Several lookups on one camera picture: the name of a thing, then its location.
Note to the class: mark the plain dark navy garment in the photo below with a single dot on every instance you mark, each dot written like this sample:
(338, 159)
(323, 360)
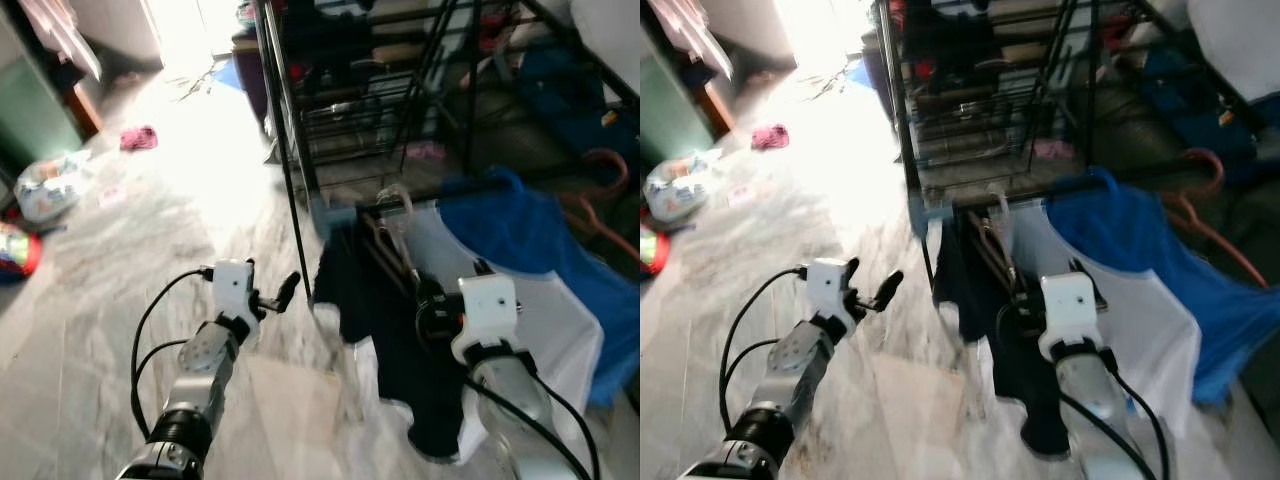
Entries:
(370, 290)
(975, 300)

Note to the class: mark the brown plastic clothes hanger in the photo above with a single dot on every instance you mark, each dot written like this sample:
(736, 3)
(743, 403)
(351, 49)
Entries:
(385, 250)
(995, 250)

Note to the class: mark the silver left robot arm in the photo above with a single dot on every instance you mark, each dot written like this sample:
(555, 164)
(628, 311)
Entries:
(200, 370)
(800, 365)

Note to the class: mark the orange plastic clothes hanger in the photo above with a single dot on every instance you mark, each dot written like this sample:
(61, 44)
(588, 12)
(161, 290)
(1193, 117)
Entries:
(1215, 240)
(600, 228)

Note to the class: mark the blue t-shirt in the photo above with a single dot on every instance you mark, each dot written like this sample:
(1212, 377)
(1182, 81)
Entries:
(510, 230)
(1120, 230)

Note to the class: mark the white t-shirt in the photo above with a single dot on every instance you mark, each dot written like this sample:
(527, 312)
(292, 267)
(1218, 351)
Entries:
(1150, 320)
(560, 320)

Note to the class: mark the pink paper slip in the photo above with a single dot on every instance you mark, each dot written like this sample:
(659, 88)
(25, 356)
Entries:
(742, 194)
(113, 196)

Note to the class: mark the magenta crumpled cloth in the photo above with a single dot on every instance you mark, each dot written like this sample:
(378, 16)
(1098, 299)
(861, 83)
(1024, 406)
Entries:
(770, 138)
(139, 138)

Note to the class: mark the pale pink cloth piece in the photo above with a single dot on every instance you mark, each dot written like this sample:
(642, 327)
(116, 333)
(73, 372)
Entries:
(425, 151)
(1051, 150)

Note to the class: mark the white printed plastic bag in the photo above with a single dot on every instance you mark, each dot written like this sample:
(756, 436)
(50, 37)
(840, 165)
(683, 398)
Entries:
(50, 190)
(683, 188)

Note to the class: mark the red printed bag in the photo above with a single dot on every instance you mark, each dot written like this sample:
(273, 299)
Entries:
(652, 252)
(18, 255)

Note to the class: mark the black metal clothes rack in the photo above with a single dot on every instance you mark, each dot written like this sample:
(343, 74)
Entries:
(471, 90)
(1090, 90)

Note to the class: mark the dark green cabinet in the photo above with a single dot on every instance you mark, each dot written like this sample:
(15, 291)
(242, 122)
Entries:
(35, 110)
(670, 110)

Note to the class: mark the dark blue cloth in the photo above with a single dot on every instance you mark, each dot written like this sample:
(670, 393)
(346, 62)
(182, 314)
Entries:
(1190, 90)
(570, 90)

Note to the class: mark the pale pink curtain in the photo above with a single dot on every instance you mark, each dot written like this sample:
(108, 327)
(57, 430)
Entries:
(60, 35)
(690, 35)

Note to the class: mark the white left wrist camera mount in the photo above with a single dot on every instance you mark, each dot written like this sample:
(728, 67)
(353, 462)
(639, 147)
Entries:
(233, 290)
(828, 285)

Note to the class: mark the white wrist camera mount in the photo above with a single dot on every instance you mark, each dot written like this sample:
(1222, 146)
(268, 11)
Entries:
(1068, 305)
(488, 310)
(233, 290)
(828, 285)

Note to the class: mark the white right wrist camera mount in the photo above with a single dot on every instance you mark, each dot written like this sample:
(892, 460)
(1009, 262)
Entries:
(1068, 305)
(488, 310)

